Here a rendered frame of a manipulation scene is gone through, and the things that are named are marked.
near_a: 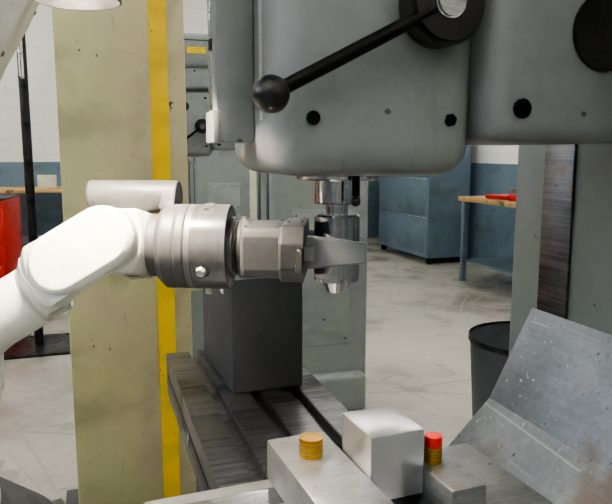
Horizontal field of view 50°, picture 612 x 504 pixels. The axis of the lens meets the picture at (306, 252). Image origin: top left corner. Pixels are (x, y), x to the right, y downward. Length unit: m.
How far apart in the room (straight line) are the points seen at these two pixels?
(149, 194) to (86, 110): 1.66
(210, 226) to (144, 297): 1.76
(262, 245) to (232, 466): 0.33
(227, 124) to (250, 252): 0.12
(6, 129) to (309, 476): 9.22
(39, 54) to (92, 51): 7.36
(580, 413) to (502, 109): 0.43
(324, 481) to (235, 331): 0.51
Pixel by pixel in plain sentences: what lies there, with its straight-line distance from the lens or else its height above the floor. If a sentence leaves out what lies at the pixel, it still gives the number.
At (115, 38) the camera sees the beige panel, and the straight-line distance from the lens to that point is 2.39.
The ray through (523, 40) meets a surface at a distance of 0.64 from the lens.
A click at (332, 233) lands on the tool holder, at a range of 0.66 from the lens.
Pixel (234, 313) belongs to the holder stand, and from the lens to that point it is 1.05.
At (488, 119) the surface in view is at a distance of 0.63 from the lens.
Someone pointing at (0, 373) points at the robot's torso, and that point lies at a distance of 1.27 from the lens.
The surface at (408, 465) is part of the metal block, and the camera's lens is 0.61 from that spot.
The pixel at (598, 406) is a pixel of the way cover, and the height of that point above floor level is 1.03.
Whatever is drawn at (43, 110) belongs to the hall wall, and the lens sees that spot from 9.67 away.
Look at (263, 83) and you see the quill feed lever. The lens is 0.52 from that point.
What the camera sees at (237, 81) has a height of 1.40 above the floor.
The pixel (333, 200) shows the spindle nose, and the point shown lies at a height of 1.28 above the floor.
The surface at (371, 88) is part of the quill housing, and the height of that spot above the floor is 1.39.
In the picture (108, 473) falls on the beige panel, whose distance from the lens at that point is 2.62.
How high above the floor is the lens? 1.33
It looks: 9 degrees down
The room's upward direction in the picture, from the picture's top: straight up
